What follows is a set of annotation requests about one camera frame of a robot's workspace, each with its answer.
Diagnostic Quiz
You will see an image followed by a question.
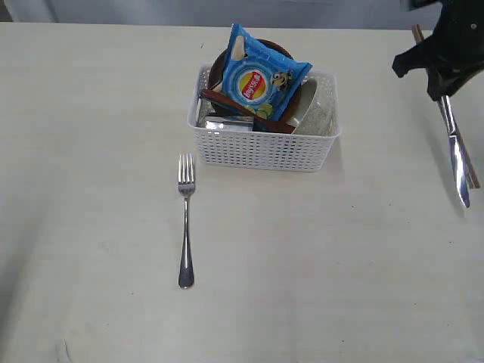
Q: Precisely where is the blue Lay's chips bag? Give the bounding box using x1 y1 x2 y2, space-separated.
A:
210 23 312 122

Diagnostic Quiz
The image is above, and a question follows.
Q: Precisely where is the speckled white ceramic bowl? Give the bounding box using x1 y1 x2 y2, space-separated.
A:
287 78 334 136

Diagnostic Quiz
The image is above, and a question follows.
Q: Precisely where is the brown wooden spoon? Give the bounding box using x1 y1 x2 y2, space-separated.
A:
200 88 295 134

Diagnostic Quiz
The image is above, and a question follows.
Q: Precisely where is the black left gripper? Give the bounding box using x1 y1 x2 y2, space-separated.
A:
392 0 483 101

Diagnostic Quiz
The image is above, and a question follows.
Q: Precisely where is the wooden chopstick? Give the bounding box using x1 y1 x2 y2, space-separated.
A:
411 24 425 45
455 120 481 189

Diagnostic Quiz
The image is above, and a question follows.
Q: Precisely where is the silver metal fork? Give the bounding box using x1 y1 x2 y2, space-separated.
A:
178 154 196 289

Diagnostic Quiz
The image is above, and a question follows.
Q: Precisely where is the brown round plate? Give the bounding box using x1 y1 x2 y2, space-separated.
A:
207 39 302 124

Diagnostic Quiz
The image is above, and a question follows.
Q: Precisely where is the silver table knife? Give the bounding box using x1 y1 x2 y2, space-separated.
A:
438 95 470 208

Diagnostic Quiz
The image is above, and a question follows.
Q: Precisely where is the white perforated plastic basket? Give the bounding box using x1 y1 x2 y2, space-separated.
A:
187 64 341 172

